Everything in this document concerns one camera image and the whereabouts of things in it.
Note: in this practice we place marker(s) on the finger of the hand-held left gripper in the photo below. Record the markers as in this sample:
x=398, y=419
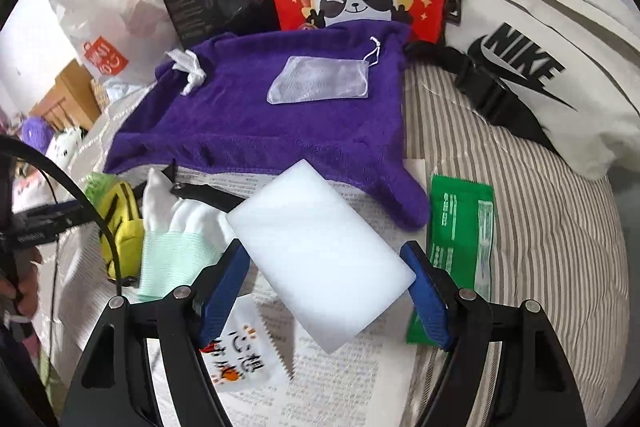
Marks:
x=60, y=214

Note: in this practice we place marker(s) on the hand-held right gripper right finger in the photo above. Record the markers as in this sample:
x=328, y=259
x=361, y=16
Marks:
x=425, y=297

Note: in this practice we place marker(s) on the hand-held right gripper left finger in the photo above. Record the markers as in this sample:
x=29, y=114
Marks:
x=225, y=292

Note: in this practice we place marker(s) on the white glove green cuff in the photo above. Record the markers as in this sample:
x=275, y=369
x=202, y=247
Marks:
x=165, y=257

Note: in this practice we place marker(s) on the white snack packet orange print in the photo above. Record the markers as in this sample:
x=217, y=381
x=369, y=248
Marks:
x=250, y=357

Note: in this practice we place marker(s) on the yellow zip pouch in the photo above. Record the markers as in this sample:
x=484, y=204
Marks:
x=127, y=252

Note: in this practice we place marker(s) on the white foam sponge block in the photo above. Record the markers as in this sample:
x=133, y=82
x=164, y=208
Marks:
x=310, y=247

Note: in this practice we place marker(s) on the purple towel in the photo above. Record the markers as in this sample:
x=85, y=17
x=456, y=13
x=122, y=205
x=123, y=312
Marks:
x=240, y=122

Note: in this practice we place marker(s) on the person's left hand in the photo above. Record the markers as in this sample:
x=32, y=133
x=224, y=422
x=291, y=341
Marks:
x=27, y=287

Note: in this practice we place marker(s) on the light green wrapper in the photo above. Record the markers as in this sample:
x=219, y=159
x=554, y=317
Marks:
x=95, y=185

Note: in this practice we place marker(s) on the white plush toy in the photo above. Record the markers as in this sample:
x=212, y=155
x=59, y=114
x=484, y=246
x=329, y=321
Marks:
x=65, y=144

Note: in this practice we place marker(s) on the green foil packet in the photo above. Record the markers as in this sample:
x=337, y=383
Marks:
x=460, y=227

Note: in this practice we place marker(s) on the purple plush toy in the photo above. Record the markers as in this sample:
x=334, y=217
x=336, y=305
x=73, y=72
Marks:
x=37, y=132

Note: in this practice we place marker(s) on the wooden furniture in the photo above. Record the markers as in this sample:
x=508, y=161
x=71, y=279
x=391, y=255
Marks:
x=70, y=92

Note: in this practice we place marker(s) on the newspaper sheet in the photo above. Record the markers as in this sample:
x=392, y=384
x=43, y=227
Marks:
x=320, y=382

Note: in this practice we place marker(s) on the white plastic shopping bag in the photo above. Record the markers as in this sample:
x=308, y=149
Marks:
x=100, y=17

